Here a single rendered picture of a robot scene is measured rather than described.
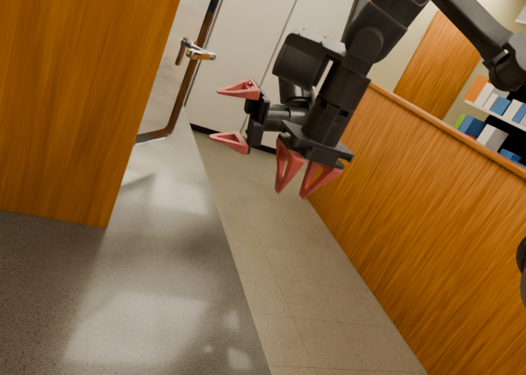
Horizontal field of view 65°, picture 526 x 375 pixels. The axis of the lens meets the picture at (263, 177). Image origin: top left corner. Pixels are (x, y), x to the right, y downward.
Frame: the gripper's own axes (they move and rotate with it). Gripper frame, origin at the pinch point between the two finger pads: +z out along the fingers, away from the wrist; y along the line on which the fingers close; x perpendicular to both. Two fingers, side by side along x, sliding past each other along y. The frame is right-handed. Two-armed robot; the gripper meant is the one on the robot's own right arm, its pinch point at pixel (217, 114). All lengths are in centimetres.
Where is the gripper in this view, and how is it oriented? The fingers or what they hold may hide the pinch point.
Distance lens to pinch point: 82.3
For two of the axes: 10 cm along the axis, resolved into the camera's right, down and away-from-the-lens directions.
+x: 3.3, 5.5, -7.7
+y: 2.1, -8.4, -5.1
